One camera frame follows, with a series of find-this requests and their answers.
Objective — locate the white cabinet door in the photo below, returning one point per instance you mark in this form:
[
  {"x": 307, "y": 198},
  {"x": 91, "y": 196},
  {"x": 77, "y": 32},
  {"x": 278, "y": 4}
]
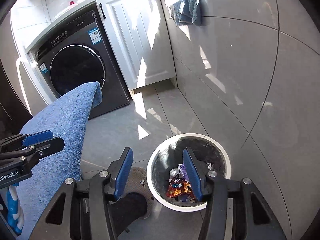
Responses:
[{"x": 139, "y": 38}]

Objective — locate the blue towel on sill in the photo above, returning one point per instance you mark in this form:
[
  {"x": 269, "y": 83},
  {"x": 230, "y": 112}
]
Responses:
[{"x": 186, "y": 12}]

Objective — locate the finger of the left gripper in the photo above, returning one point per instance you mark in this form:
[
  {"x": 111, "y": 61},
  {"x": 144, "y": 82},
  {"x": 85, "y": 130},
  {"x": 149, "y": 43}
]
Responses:
[
  {"x": 13, "y": 147},
  {"x": 27, "y": 139}
]

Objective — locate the white rimmed trash bin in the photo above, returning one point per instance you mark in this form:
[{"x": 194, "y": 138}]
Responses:
[{"x": 169, "y": 154}]

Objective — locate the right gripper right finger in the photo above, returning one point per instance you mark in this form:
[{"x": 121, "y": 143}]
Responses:
[{"x": 252, "y": 216}]

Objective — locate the black shoe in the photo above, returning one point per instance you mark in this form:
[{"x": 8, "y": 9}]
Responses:
[{"x": 128, "y": 209}]

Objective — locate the dark front-load washing machine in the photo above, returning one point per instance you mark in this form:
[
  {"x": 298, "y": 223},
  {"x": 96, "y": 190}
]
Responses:
[{"x": 77, "y": 51}]

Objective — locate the left blue white gloved hand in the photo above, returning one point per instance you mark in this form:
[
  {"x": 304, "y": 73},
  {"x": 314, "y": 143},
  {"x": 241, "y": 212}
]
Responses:
[{"x": 15, "y": 216}]

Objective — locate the red snack wrapper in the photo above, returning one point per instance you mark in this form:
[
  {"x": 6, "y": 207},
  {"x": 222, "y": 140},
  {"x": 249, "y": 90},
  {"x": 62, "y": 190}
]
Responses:
[{"x": 179, "y": 187}]

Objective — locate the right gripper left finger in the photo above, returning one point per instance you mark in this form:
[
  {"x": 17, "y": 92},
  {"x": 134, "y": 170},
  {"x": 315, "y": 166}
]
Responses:
[{"x": 81, "y": 209}]

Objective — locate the blue towel on table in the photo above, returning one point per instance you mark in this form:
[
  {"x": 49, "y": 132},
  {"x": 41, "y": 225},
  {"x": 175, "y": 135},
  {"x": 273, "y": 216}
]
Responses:
[{"x": 66, "y": 118}]

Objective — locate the clear bag with purple glove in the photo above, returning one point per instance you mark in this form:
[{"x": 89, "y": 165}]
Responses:
[{"x": 178, "y": 173}]

